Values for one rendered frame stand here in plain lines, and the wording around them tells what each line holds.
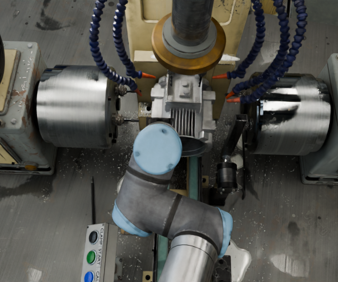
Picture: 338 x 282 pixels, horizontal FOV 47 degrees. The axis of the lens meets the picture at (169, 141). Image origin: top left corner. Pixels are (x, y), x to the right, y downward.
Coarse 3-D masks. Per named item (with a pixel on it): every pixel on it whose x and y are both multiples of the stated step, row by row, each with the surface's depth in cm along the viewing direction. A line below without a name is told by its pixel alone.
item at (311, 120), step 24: (240, 96) 118; (264, 96) 106; (288, 96) 107; (312, 96) 107; (264, 120) 106; (288, 120) 106; (312, 120) 106; (264, 144) 110; (288, 144) 110; (312, 144) 110
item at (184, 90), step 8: (168, 80) 114; (176, 80) 114; (184, 80) 114; (192, 80) 114; (168, 88) 112; (176, 88) 113; (184, 88) 111; (192, 88) 113; (200, 88) 109; (168, 96) 108; (176, 96) 111; (184, 96) 111; (192, 96) 112; (200, 96) 108; (168, 104) 109; (176, 104) 109; (184, 104) 108; (192, 104) 108; (200, 104) 108
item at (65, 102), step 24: (48, 72) 111; (72, 72) 109; (96, 72) 110; (48, 96) 105; (72, 96) 106; (96, 96) 106; (48, 120) 106; (72, 120) 106; (96, 120) 106; (120, 120) 112; (72, 144) 113; (96, 144) 113
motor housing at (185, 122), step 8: (208, 88) 120; (152, 104) 119; (160, 104) 116; (208, 104) 116; (152, 112) 117; (160, 112) 115; (168, 112) 113; (176, 112) 110; (184, 112) 112; (192, 112) 110; (200, 112) 114; (208, 112) 115; (176, 120) 109; (184, 120) 111; (192, 120) 109; (200, 120) 113; (176, 128) 110; (184, 128) 110; (192, 128) 108; (200, 128) 112; (184, 136) 109; (192, 136) 109; (184, 144) 124; (192, 144) 123; (200, 144) 120; (208, 144) 114; (184, 152) 123; (192, 152) 122; (200, 152) 120
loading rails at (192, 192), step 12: (192, 156) 125; (192, 168) 123; (192, 180) 122; (204, 180) 132; (180, 192) 128; (192, 192) 120; (156, 240) 113; (156, 252) 112; (156, 264) 110; (144, 276) 119; (156, 276) 120
